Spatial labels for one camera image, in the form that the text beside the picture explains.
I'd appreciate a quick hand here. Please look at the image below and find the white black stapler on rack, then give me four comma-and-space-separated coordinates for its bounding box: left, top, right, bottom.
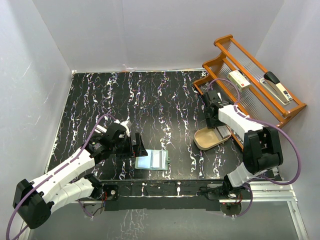
259, 71, 293, 106

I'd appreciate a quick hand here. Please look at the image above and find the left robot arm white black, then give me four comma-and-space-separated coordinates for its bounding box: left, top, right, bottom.
13, 121, 148, 229

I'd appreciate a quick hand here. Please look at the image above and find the small white black stapler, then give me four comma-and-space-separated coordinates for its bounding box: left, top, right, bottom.
94, 125, 107, 133

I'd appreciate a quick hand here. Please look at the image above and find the orange wooden shelf rack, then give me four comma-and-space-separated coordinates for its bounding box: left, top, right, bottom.
192, 34, 307, 150

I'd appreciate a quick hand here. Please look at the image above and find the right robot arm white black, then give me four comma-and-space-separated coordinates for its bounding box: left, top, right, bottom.
202, 90, 283, 199

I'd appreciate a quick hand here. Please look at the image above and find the beige oval tray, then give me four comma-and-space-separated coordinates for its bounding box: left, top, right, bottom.
193, 127, 231, 151

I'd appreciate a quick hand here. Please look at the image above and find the white staples box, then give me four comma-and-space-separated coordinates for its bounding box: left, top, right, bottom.
227, 70, 251, 92

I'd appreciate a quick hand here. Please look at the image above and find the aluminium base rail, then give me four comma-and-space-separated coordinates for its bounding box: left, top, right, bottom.
26, 196, 308, 240

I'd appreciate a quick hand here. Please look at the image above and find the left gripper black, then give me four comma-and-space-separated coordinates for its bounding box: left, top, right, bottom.
111, 132, 148, 160

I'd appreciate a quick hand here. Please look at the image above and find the green card holder wallet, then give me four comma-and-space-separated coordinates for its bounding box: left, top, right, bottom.
134, 149, 171, 171

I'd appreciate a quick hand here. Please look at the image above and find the stack of credit cards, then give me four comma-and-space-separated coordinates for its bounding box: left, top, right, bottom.
216, 125, 232, 139

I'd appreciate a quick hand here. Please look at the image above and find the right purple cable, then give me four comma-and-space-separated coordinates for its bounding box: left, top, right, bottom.
206, 78, 303, 218

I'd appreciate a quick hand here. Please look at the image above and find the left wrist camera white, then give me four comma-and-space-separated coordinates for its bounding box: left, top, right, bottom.
120, 120, 132, 136

